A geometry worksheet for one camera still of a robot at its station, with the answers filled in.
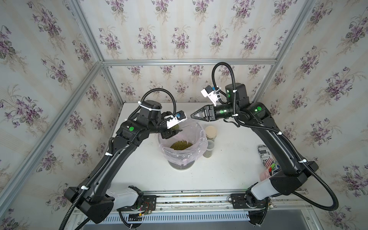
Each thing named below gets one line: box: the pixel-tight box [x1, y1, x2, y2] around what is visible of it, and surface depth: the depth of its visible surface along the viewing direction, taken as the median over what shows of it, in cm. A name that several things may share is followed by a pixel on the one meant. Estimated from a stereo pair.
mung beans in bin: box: [170, 139, 194, 151], surface depth 94 cm
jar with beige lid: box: [205, 125, 218, 140], surface depth 88 cm
